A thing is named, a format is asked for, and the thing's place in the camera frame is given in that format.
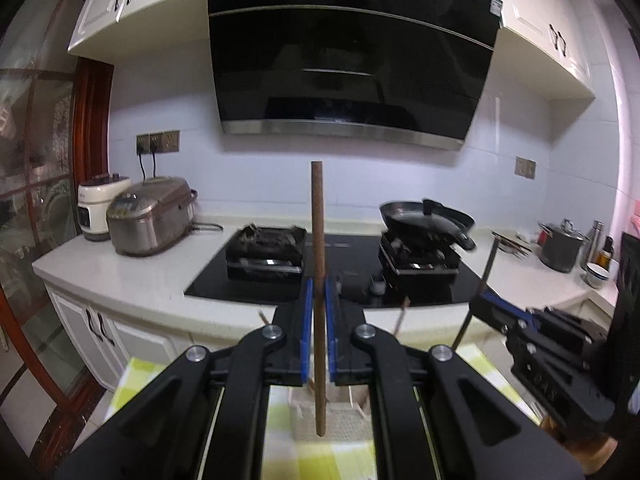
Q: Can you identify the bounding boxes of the black wok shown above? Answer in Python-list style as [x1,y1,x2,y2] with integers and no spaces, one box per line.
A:
[378,199,477,251]

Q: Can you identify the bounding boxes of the black burner grate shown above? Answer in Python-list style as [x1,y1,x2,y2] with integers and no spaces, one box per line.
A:
[225,224,308,281]
[378,232,463,277]

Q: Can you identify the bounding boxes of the black glass range hood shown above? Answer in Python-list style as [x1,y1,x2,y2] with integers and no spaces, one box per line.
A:
[206,0,502,152]

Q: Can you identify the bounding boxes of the white electric cooker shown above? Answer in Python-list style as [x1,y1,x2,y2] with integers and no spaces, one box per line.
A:
[76,172,132,242]

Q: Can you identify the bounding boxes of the wall socket strip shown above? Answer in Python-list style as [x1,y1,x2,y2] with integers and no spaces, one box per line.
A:
[136,130,181,156]

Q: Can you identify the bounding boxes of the steel thermos bottle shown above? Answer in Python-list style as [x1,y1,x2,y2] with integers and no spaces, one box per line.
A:
[581,220,606,271]

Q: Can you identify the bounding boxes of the wooden framed glass door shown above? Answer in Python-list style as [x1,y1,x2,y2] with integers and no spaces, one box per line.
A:
[0,0,115,461]

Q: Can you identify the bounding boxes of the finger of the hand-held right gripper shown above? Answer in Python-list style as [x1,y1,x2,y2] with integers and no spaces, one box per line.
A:
[481,291,609,342]
[469,295,527,337]

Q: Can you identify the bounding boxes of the brown wooden chopstick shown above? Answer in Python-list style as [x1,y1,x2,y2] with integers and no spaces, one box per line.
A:
[452,236,501,350]
[309,161,328,437]

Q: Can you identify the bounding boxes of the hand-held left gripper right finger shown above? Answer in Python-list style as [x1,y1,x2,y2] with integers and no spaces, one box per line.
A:
[324,278,586,480]

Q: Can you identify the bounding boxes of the steel stockpot with lid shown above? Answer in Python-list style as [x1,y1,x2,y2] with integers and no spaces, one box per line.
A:
[537,218,591,273]

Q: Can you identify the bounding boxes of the white base cabinets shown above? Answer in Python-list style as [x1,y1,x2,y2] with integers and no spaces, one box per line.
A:
[42,280,621,396]

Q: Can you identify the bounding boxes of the brown steel rice cooker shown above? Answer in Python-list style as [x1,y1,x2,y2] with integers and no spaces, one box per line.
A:
[106,176,199,257]

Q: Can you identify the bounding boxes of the set of wooden chopsticks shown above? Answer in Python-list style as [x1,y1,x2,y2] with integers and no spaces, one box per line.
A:
[256,297,412,338]

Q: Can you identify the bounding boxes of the white upper cabinet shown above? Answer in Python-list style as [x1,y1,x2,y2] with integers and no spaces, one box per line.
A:
[67,0,208,64]
[500,0,597,100]

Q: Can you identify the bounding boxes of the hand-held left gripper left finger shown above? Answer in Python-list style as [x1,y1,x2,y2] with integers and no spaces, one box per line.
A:
[55,278,314,480]

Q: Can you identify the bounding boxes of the blue and white bowl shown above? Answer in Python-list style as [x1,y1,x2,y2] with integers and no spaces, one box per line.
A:
[585,261,611,288]

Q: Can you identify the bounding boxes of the oil bottle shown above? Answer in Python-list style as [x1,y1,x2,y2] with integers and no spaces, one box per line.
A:
[595,236,615,268]

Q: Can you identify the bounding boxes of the green checked tablecloth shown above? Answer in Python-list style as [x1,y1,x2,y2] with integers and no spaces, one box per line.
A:
[102,342,546,480]

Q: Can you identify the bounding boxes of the cream plastic utensil basket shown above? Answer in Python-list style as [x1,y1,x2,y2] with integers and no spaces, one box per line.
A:
[287,385,373,443]

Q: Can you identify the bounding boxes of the person's right hand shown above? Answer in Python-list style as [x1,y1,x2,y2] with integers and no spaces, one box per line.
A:
[540,412,621,471]

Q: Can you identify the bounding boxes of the black glass cooktop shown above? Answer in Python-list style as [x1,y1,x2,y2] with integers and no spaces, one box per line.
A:
[183,232,501,311]

